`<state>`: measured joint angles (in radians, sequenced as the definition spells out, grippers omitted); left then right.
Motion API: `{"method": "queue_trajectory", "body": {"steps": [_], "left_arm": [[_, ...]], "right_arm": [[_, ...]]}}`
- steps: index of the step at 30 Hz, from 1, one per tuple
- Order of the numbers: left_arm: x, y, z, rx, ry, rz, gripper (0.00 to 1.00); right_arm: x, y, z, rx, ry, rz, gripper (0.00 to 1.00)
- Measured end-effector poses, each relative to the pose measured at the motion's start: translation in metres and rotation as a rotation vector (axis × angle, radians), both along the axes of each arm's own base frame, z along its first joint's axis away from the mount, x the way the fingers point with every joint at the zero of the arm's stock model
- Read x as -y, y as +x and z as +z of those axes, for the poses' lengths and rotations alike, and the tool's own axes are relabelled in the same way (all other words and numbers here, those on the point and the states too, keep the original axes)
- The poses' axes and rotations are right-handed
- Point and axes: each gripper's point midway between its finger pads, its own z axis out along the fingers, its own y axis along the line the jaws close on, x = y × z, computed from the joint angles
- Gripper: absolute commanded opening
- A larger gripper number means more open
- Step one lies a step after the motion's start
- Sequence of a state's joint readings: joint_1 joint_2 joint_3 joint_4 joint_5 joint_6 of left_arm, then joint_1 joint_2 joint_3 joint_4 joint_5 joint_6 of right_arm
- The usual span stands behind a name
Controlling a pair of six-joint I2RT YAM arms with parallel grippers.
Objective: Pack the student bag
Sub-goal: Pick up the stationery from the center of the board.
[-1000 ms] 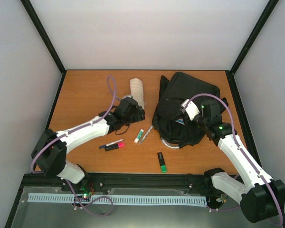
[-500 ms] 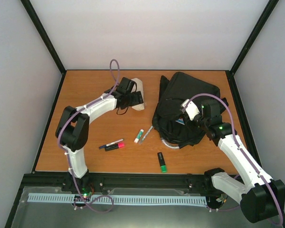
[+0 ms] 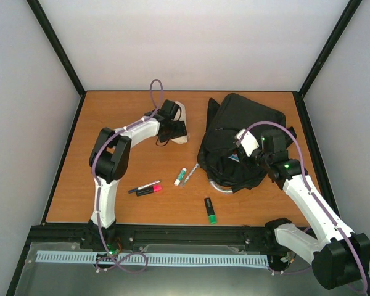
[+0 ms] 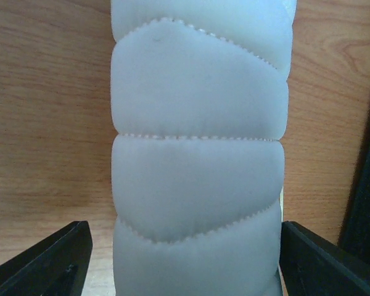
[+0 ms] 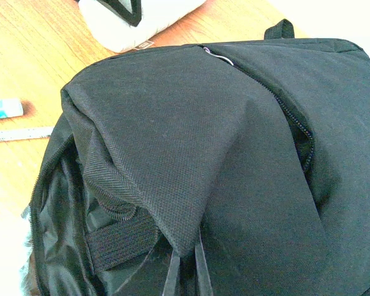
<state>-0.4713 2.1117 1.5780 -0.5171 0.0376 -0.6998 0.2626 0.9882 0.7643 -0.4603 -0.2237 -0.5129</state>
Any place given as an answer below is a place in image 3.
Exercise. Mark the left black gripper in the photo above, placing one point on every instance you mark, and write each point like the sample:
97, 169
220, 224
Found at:
180, 131

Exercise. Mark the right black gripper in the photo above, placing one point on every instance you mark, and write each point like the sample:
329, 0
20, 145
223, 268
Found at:
246, 162

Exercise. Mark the beige pencil case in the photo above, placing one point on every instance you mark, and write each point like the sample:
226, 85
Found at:
181, 134

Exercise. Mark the black student backpack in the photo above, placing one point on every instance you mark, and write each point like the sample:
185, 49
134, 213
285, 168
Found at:
268, 125

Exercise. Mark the green black highlighter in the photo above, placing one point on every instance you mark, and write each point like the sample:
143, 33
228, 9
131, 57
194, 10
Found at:
210, 211

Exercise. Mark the dog picture book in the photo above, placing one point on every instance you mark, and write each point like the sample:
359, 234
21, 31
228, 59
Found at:
234, 157

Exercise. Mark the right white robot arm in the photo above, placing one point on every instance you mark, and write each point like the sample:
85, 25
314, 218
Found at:
336, 254

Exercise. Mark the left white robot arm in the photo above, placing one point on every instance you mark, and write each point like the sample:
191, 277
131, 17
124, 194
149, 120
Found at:
111, 153

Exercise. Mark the white green glue stick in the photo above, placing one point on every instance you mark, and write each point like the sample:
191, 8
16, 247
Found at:
180, 176

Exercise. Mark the green white marker pen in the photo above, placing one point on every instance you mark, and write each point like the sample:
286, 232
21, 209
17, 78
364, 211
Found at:
186, 179

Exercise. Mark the pink black highlighter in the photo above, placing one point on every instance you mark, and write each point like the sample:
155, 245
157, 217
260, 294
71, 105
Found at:
149, 190

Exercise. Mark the blue white marker pen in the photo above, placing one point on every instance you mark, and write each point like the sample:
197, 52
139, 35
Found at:
144, 186

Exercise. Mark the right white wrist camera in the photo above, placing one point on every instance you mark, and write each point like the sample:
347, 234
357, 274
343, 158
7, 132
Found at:
247, 141

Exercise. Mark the left black frame post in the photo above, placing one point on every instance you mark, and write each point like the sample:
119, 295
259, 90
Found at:
56, 45

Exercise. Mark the black frame post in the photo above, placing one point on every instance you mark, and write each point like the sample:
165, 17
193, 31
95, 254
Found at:
334, 37
56, 45

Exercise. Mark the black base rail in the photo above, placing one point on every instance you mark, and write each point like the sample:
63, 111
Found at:
250, 239

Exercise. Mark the light blue cable duct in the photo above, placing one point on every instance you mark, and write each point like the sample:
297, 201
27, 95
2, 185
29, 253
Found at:
155, 259

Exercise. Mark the right black frame post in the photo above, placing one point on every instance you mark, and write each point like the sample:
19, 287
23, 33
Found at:
334, 37

